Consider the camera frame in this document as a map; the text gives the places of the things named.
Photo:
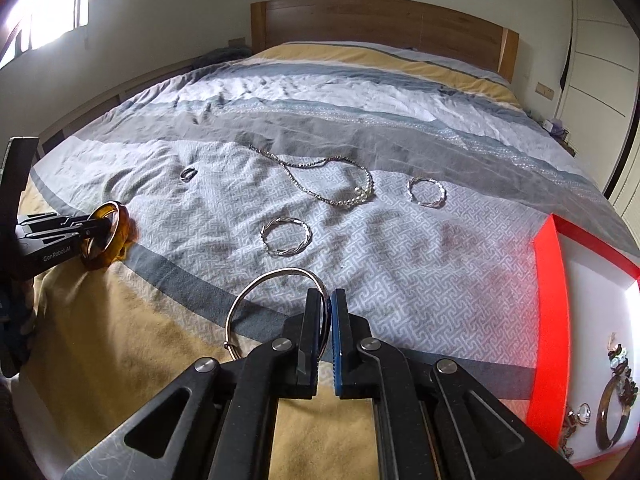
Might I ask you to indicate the dark cloth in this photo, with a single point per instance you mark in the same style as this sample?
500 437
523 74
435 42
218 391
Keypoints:
220 56

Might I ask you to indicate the amber resin bangle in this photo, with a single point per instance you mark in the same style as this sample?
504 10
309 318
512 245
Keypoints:
122 225

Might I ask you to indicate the purple items on nightstand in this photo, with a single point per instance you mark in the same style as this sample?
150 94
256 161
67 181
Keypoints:
555 126

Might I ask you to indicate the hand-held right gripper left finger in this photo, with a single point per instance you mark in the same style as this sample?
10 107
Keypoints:
310 330

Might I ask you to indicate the wooden headboard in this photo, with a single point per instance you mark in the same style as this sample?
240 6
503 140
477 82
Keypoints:
375 25

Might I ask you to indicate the wall switch plate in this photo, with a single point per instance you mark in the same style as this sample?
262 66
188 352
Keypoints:
545 89

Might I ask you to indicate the person's left hand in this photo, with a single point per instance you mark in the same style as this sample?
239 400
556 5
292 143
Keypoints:
17 325

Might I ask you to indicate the window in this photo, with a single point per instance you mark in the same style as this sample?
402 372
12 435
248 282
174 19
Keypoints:
50 5

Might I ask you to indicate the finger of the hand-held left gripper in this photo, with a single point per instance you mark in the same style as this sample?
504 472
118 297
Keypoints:
65 221
65 234

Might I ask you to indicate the white wardrobe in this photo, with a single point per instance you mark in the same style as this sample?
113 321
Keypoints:
600 60

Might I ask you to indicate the red shallow box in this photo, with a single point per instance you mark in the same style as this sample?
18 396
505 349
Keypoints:
550 310

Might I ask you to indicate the brown stone bangle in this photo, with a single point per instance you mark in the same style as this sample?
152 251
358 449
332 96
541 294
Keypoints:
601 417

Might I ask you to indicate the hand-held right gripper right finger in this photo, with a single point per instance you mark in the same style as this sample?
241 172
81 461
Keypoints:
337 340

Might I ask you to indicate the wooden nightstand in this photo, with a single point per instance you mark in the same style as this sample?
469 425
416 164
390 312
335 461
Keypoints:
569 146

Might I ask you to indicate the bed with striped duvet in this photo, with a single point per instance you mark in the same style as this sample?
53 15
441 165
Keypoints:
425 270

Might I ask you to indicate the plain silver bangle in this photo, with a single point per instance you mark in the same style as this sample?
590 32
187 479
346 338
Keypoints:
325 294

